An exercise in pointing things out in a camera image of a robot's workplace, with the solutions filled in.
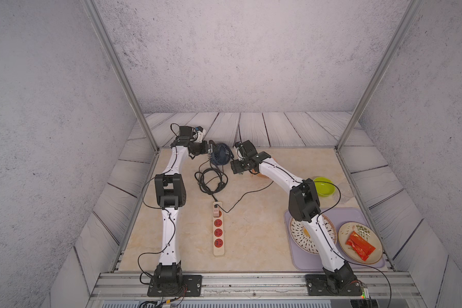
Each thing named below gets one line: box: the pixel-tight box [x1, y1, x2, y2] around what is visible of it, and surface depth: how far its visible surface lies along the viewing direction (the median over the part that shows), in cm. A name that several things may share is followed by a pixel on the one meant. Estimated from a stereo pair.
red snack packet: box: [345, 230, 377, 262], surface depth 82 cm
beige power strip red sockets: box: [213, 200, 225, 257], surface depth 86 cm
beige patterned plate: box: [337, 221, 384, 265], surface depth 84 cm
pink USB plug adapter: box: [213, 204, 220, 218], surface depth 88 cm
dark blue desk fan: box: [210, 142, 235, 167], surface depth 110 cm
